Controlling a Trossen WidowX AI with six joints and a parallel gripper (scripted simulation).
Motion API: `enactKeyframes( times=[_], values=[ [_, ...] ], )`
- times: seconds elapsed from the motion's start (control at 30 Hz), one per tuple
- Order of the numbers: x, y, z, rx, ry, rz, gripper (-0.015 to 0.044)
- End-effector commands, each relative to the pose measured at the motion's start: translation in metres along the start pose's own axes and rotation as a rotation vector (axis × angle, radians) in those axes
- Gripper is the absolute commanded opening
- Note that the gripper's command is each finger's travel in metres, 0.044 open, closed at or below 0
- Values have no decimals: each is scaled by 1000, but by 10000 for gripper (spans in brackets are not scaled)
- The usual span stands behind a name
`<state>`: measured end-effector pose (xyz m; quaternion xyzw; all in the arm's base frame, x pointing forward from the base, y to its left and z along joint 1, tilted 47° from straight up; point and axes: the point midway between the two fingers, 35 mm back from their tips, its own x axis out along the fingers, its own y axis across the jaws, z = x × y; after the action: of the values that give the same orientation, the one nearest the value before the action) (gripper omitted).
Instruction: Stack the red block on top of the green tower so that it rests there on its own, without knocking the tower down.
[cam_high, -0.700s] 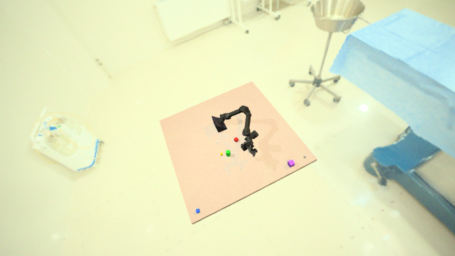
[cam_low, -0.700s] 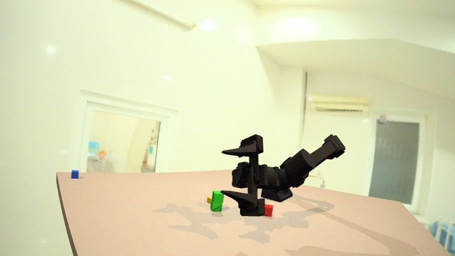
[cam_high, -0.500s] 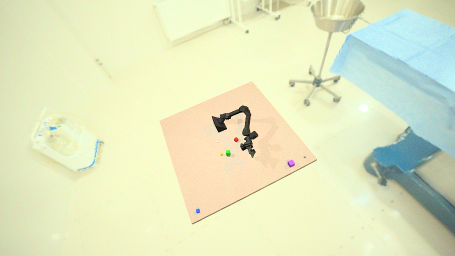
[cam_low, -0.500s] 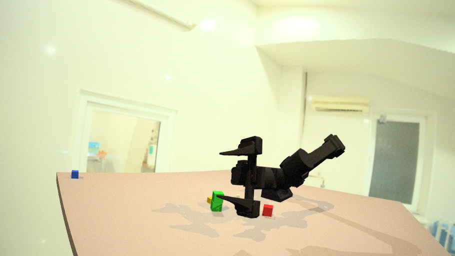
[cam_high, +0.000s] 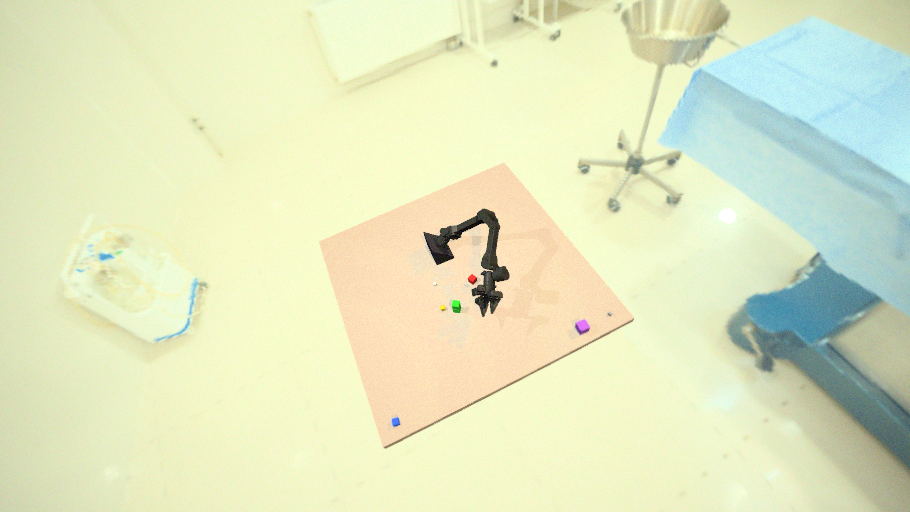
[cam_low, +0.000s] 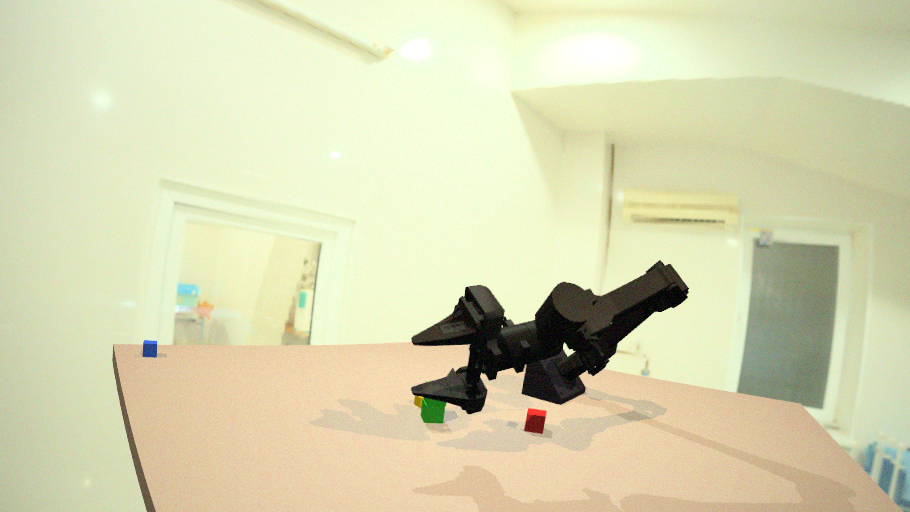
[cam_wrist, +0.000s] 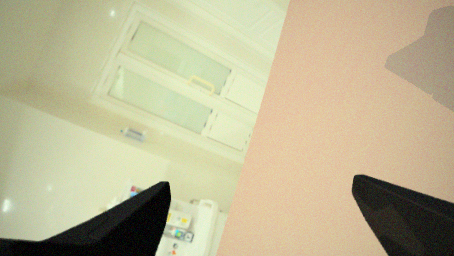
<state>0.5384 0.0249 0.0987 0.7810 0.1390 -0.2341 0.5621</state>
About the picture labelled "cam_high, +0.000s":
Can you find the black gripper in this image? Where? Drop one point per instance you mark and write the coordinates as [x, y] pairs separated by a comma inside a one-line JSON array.
[[493, 296]]

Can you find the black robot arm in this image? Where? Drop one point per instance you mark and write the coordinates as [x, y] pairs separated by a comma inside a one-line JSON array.
[[489, 259]]

